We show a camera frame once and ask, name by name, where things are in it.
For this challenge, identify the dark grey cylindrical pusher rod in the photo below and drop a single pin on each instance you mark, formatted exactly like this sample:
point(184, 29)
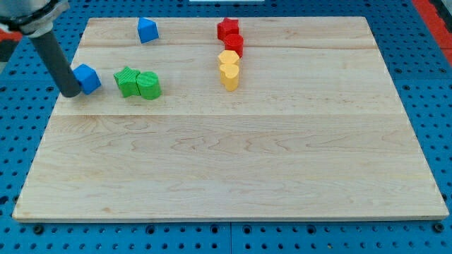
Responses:
point(59, 68)

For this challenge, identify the silver robot wrist mount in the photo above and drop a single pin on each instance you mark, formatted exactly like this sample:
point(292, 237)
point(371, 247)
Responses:
point(31, 18)

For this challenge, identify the yellow hexagon block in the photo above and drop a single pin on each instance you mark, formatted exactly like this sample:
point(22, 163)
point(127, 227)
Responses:
point(228, 57)

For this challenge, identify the yellow heart block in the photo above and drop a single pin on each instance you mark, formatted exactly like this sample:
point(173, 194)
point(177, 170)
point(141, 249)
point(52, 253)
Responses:
point(229, 76)

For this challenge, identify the blue cube block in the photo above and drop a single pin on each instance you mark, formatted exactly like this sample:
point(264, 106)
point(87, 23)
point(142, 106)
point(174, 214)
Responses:
point(87, 78)

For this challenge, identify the green star block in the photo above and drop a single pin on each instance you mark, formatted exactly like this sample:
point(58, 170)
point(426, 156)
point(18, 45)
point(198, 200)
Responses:
point(126, 81)

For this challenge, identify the green cylinder block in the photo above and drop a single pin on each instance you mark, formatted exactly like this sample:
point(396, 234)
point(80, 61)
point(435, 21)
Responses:
point(149, 85)

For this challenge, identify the blue pentagon block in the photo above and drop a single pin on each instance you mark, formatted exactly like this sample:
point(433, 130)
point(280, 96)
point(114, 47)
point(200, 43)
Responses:
point(147, 30)

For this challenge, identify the red star block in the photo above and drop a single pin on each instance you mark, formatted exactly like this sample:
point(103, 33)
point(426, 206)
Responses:
point(226, 27)

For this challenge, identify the red cylinder block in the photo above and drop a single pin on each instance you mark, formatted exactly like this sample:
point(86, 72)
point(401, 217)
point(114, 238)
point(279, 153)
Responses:
point(234, 42)

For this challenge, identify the light wooden board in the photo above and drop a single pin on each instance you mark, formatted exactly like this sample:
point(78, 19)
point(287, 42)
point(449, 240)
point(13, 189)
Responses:
point(315, 132)

